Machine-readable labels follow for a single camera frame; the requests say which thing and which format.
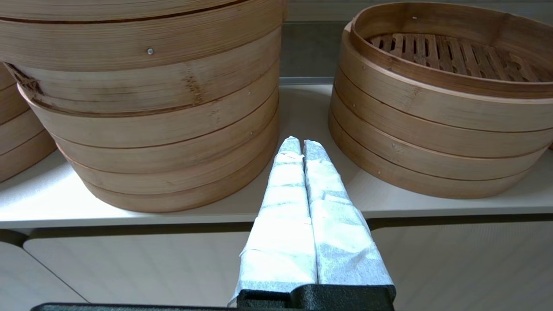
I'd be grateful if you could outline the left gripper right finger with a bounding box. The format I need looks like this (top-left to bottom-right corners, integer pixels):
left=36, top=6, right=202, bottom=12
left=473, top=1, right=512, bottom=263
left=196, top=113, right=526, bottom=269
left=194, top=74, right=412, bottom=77
left=302, top=139, right=396, bottom=286

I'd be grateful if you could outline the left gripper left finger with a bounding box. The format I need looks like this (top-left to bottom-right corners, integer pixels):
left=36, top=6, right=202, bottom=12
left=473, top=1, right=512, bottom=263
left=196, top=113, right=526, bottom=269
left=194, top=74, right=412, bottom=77
left=229, top=136, right=318, bottom=305

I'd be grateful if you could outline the small bamboo steamer basket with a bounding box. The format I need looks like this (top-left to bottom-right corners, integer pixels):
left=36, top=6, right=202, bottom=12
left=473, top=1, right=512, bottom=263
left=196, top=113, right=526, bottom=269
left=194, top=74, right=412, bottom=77
left=327, top=82, right=546, bottom=200
left=335, top=2, right=553, bottom=159

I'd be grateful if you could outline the large bamboo steamer basket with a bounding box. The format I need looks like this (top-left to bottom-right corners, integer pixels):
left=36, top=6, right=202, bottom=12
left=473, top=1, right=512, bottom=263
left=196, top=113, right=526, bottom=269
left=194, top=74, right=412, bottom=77
left=5, top=26, right=282, bottom=175
left=0, top=60, right=43, bottom=127
left=0, top=0, right=286, bottom=73
left=67, top=117, right=280, bottom=213
left=0, top=113, right=57, bottom=183

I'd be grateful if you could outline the beige cabinet door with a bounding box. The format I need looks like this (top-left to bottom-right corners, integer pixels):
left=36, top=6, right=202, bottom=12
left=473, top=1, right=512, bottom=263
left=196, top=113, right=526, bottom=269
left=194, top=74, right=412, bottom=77
left=0, top=240, right=89, bottom=311
left=22, top=229, right=260, bottom=305
left=371, top=220, right=553, bottom=311

